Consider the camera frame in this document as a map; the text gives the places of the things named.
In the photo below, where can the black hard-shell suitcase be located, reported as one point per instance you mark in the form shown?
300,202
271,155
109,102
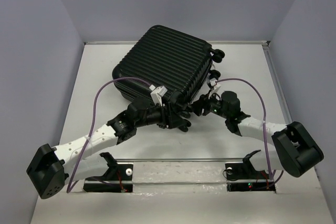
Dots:
166,57

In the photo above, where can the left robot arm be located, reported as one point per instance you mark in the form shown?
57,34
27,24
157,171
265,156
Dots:
52,168

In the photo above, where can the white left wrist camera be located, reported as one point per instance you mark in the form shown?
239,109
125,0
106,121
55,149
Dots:
157,94

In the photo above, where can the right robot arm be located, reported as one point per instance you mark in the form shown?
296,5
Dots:
295,152

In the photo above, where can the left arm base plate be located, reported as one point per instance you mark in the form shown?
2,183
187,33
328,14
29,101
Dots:
118,182

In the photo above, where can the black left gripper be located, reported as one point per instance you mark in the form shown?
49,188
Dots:
170,119

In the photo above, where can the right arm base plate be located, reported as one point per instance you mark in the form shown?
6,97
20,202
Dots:
240,178

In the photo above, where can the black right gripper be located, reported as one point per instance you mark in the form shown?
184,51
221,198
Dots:
202,103

